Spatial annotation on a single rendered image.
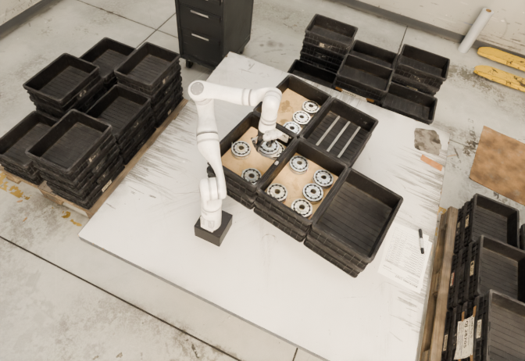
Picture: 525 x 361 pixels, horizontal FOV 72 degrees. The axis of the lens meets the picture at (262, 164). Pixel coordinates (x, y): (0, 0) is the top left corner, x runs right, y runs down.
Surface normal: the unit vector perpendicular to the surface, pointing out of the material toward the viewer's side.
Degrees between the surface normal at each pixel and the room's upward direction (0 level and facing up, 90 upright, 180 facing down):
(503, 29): 90
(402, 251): 0
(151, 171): 0
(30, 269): 0
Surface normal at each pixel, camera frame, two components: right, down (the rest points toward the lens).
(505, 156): 0.11, -0.58
